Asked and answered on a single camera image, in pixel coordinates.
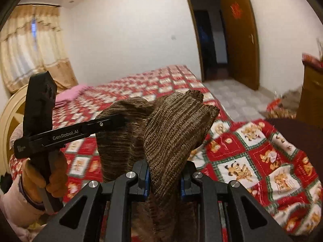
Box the person's left hand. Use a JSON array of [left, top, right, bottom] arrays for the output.
[[21, 152, 69, 203]]

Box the red paper door decoration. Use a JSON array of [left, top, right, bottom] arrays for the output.
[[230, 2, 241, 19]]

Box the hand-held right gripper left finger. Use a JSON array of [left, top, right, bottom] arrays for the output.
[[33, 159, 152, 242]]

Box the beige patterned curtain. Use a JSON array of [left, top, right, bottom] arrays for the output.
[[0, 4, 79, 94]]

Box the red patterned packet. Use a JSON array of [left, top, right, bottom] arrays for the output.
[[266, 98, 285, 114]]

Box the red printed patchwork quilt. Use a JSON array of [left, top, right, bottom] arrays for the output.
[[7, 65, 322, 237]]

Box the dark wooden door frame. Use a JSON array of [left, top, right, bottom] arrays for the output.
[[185, 0, 229, 82]]

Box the grey brown cloth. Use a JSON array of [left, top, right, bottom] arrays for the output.
[[280, 88, 303, 109]]

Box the person's left forearm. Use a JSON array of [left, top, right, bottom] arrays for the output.
[[0, 176, 48, 242]]

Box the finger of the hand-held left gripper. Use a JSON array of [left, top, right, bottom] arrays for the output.
[[81, 114, 127, 135]]

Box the dark brown cloth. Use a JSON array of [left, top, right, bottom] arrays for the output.
[[265, 117, 323, 158]]

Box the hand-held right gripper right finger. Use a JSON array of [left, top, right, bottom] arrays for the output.
[[180, 163, 290, 242]]

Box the cream wooden headboard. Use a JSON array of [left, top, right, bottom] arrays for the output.
[[0, 84, 31, 174]]

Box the brown wooden door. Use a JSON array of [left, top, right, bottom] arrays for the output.
[[221, 0, 260, 91]]

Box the wooden cabinet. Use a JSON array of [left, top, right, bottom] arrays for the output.
[[296, 60, 323, 121]]

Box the brown knitted sweater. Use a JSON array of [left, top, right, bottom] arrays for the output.
[[94, 89, 220, 242]]

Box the pink pillow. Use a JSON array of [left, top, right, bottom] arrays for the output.
[[54, 84, 89, 109]]

